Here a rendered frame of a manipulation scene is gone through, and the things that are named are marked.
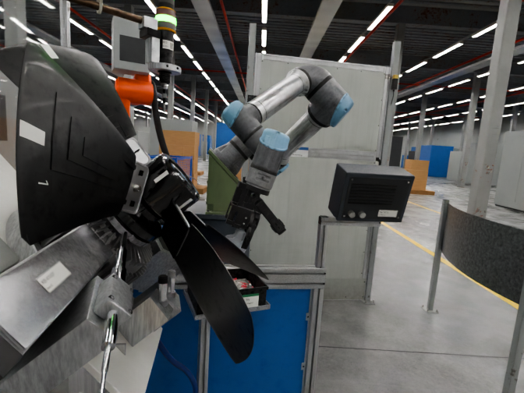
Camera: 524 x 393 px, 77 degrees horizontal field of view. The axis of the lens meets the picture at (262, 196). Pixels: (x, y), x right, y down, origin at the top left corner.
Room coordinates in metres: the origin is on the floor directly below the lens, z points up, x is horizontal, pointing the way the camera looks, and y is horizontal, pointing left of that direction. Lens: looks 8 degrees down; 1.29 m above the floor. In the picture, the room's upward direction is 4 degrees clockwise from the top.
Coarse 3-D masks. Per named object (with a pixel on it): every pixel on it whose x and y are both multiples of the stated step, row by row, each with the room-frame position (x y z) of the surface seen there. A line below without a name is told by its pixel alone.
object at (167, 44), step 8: (168, 32) 0.74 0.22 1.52; (160, 40) 0.74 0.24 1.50; (168, 40) 0.74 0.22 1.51; (160, 48) 0.74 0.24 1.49; (168, 48) 0.74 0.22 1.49; (160, 56) 0.74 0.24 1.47; (168, 56) 0.74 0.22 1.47; (160, 72) 0.74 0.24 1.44; (168, 72) 0.74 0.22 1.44; (160, 80) 0.74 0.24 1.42; (168, 80) 0.75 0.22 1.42
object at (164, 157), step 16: (160, 160) 0.63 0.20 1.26; (176, 176) 0.61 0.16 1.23; (144, 192) 0.60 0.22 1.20; (160, 192) 0.60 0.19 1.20; (176, 192) 0.61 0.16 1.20; (192, 192) 0.63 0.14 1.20; (144, 208) 0.61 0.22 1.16; (160, 208) 0.61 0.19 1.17; (128, 224) 0.58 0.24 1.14; (144, 224) 0.61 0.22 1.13; (160, 224) 0.70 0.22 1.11
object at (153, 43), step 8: (144, 16) 0.70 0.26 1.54; (144, 24) 0.70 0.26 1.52; (152, 24) 0.72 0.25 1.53; (144, 32) 0.71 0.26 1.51; (152, 32) 0.71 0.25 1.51; (160, 32) 0.72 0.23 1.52; (152, 40) 0.72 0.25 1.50; (152, 48) 0.72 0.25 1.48; (152, 56) 0.72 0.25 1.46; (152, 64) 0.72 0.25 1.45; (160, 64) 0.72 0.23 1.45; (168, 64) 0.72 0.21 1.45; (152, 72) 0.76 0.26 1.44; (176, 72) 0.75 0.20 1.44
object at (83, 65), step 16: (0, 48) 0.58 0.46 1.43; (16, 48) 0.60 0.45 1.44; (64, 48) 0.69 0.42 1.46; (0, 64) 0.57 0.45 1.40; (16, 64) 0.59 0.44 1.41; (64, 64) 0.66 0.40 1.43; (80, 64) 0.70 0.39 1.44; (96, 64) 0.74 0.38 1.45; (16, 80) 0.57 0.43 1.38; (80, 80) 0.67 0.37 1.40; (96, 80) 0.70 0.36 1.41; (96, 96) 0.67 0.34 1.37; (112, 96) 0.71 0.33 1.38; (112, 112) 0.68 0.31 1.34; (128, 128) 0.68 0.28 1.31
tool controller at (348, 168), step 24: (336, 168) 1.22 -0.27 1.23; (360, 168) 1.18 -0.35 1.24; (384, 168) 1.21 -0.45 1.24; (336, 192) 1.20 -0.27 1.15; (360, 192) 1.15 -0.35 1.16; (384, 192) 1.16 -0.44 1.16; (408, 192) 1.18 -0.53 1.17; (336, 216) 1.18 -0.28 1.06; (360, 216) 1.16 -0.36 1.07; (384, 216) 1.19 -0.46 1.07
